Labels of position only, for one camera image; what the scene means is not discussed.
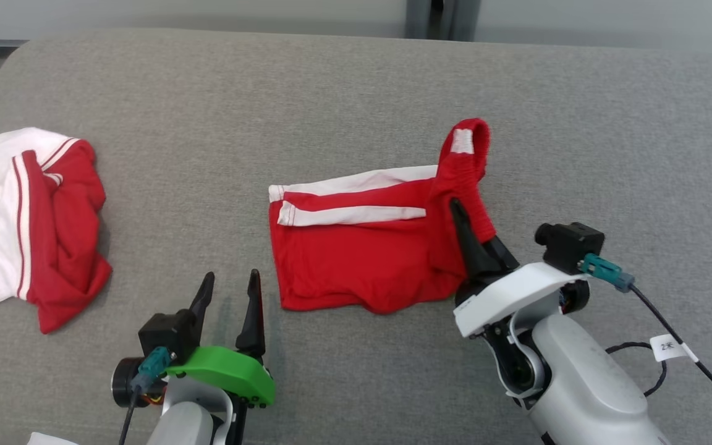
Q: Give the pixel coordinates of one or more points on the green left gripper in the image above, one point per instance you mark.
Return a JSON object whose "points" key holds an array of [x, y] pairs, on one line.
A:
{"points": [[232, 371]]}

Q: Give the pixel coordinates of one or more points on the teal right camera connector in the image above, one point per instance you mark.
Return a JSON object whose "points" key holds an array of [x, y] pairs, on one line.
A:
{"points": [[606, 271]]}

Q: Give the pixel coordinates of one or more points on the white robot torso part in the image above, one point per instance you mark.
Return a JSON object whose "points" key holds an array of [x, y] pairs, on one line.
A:
{"points": [[50, 440]]}

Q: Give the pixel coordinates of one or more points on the red shorts white stripes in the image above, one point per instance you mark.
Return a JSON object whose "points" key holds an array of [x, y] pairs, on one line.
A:
{"points": [[356, 259]]}

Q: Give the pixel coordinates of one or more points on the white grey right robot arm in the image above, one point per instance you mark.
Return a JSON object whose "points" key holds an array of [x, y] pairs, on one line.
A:
{"points": [[584, 383]]}

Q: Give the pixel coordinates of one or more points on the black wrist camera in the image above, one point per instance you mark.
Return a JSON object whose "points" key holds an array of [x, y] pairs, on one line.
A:
{"points": [[167, 330], [569, 244]]}

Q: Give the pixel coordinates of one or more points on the red shirt white sleeves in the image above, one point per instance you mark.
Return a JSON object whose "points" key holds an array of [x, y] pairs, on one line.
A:
{"points": [[59, 235]]}

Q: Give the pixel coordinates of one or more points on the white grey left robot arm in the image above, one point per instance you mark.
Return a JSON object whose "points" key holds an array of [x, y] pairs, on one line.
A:
{"points": [[183, 426]]}

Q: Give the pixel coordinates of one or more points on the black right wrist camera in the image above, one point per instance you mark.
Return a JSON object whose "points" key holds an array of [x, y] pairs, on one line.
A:
{"points": [[569, 244]]}

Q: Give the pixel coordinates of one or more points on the teal left camera connector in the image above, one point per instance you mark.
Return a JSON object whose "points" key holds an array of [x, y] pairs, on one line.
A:
{"points": [[153, 364]]}

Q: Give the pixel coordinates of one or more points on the grey partition post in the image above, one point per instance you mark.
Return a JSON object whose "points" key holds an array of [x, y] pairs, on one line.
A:
{"points": [[455, 18]]}

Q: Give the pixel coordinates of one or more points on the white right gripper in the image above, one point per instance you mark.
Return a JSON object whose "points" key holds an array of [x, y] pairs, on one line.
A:
{"points": [[504, 296]]}

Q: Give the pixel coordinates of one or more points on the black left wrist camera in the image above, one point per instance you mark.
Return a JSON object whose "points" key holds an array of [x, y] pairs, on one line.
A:
{"points": [[167, 330]]}

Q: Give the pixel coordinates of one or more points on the teal camera connector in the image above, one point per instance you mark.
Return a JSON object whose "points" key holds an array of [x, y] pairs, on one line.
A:
{"points": [[606, 271], [153, 364]]}

